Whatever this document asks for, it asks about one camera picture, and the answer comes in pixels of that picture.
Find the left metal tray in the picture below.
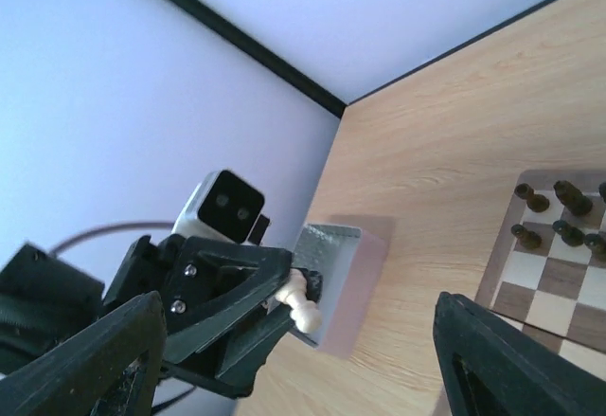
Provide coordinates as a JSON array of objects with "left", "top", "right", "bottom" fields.
[{"left": 291, "top": 214, "right": 396, "bottom": 359}]

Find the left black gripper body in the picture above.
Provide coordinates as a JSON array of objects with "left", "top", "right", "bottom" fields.
[{"left": 1, "top": 234, "right": 185, "bottom": 375}]

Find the black cage frame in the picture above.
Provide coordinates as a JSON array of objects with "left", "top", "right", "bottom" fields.
[{"left": 169, "top": 0, "right": 553, "bottom": 114}]

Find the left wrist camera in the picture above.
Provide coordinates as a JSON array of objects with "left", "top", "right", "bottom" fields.
[{"left": 171, "top": 169, "right": 265, "bottom": 244}]

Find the wooden chess board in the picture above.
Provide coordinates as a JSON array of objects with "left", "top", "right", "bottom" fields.
[{"left": 475, "top": 170, "right": 605, "bottom": 366}]

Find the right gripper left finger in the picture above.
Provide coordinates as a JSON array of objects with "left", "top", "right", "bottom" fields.
[{"left": 1, "top": 292, "right": 166, "bottom": 415}]

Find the dark pawn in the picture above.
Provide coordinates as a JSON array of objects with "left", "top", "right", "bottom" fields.
[
  {"left": 552, "top": 220, "right": 584, "bottom": 247},
  {"left": 510, "top": 224, "right": 543, "bottom": 250}
]

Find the dark knight piece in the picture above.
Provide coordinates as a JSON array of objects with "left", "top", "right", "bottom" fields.
[{"left": 553, "top": 180, "right": 593, "bottom": 217}]

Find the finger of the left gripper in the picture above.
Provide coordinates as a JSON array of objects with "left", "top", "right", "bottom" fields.
[
  {"left": 163, "top": 237, "right": 293, "bottom": 361},
  {"left": 163, "top": 268, "right": 323, "bottom": 397}
]

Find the dark rook corner piece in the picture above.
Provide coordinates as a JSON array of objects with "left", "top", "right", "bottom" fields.
[{"left": 514, "top": 183, "right": 550, "bottom": 213}]

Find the white pawn passed between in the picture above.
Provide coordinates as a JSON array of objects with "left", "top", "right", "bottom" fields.
[{"left": 274, "top": 268, "right": 322, "bottom": 334}]

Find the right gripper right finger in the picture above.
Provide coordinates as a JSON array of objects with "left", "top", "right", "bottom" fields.
[{"left": 434, "top": 292, "right": 605, "bottom": 415}]

